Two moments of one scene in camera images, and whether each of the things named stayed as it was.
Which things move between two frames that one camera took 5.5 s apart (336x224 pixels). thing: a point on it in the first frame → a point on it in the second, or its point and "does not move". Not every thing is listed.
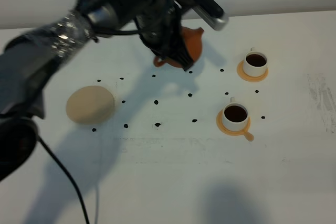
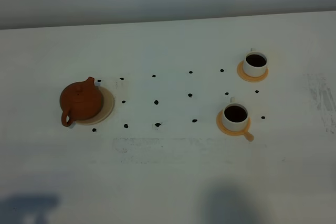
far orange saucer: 240,71 does not move
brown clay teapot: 192,39 → 80,101
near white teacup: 234,115 does not move
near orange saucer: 248,135 does not move
